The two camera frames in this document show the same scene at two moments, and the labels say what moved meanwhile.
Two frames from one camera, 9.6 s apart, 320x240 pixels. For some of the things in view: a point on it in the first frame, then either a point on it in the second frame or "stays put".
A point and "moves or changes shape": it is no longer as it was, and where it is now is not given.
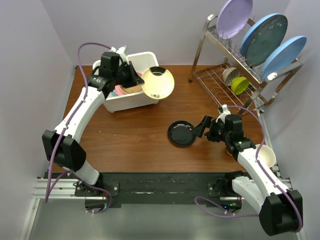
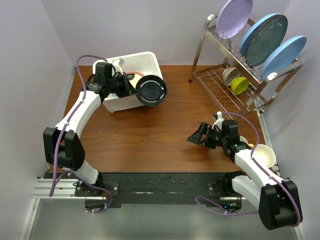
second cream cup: x=266 y=155 stays put
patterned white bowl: x=229 y=73 stays put
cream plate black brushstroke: x=157 y=87 moves or changes shape
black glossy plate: x=181 y=133 -> x=151 y=90
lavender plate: x=234 y=17 stays put
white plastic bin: x=141 y=62 stays put
